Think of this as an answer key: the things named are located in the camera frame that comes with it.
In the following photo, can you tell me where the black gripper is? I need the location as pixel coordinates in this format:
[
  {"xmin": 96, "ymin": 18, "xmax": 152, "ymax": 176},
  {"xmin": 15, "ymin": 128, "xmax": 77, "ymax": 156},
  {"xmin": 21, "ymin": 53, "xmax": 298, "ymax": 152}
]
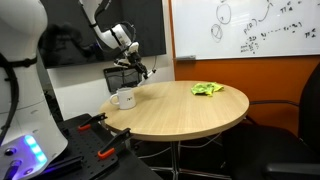
[{"xmin": 114, "ymin": 42, "xmax": 148, "ymax": 75}]

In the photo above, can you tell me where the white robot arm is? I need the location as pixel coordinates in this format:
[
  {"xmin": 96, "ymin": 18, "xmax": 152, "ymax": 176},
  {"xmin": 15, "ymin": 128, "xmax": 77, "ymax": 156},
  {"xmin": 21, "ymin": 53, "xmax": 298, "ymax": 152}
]
[{"xmin": 0, "ymin": 0, "xmax": 68, "ymax": 180}]

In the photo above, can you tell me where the white ceramic mug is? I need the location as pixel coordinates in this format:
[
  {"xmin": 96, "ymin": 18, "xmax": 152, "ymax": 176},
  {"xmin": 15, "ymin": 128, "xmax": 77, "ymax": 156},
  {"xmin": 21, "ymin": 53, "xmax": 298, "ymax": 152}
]
[{"xmin": 109, "ymin": 88, "xmax": 136, "ymax": 110}]

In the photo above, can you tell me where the round wooden table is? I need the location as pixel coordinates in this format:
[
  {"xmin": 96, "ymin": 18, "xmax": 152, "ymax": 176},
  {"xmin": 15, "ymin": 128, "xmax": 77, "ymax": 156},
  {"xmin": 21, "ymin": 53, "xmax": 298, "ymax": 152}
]
[{"xmin": 100, "ymin": 81, "xmax": 249, "ymax": 180}]

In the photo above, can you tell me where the green yellow cloth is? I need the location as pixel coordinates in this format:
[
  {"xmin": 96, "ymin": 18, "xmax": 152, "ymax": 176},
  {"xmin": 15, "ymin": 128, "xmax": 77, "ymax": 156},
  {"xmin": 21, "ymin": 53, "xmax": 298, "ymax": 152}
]
[{"xmin": 191, "ymin": 82, "xmax": 224, "ymax": 96}]

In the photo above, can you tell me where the white whiteboard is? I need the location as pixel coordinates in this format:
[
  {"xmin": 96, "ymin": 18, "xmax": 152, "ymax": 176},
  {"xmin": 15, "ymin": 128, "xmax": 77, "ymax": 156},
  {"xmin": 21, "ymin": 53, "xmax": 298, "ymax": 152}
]
[{"xmin": 171, "ymin": 0, "xmax": 320, "ymax": 60}]

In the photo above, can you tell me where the black orange clamp rear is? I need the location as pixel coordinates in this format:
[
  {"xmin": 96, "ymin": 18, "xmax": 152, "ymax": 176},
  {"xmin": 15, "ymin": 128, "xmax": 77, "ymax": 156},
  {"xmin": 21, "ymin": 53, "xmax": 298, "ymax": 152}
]
[{"xmin": 78, "ymin": 113, "xmax": 107, "ymax": 131}]

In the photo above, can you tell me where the black orange clamp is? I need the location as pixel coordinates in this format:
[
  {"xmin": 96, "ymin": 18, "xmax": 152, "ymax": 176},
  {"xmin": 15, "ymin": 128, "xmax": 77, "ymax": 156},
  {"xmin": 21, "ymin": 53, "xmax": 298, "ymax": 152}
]
[
  {"xmin": 78, "ymin": 113, "xmax": 107, "ymax": 131},
  {"xmin": 97, "ymin": 128, "xmax": 132, "ymax": 160}
]

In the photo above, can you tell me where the black orange clamp front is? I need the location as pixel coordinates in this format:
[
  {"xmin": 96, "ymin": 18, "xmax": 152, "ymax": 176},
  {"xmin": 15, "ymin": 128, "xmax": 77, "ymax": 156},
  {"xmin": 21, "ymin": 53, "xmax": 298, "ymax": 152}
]
[{"xmin": 97, "ymin": 128, "xmax": 132, "ymax": 160}]

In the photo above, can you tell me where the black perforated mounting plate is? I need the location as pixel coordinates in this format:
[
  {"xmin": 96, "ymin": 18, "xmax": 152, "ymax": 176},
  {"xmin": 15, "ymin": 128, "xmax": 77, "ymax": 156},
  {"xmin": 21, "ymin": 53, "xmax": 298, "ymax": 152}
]
[{"xmin": 33, "ymin": 113, "xmax": 164, "ymax": 180}]

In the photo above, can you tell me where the black office chair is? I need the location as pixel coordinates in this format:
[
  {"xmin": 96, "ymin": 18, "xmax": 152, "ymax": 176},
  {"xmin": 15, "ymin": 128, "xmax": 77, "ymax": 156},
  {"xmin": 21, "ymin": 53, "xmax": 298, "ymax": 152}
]
[{"xmin": 222, "ymin": 64, "xmax": 320, "ymax": 180}]

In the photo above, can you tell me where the black mesh wall basket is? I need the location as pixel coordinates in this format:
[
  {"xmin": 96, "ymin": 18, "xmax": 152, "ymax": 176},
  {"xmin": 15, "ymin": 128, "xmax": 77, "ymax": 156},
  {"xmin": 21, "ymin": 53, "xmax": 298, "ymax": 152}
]
[{"xmin": 103, "ymin": 67, "xmax": 142, "ymax": 94}]

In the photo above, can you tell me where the black wall television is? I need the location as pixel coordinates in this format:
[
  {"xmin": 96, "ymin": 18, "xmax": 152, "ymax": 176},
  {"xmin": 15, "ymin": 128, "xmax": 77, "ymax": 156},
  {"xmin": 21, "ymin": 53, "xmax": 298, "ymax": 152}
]
[{"xmin": 38, "ymin": 0, "xmax": 166, "ymax": 69}]

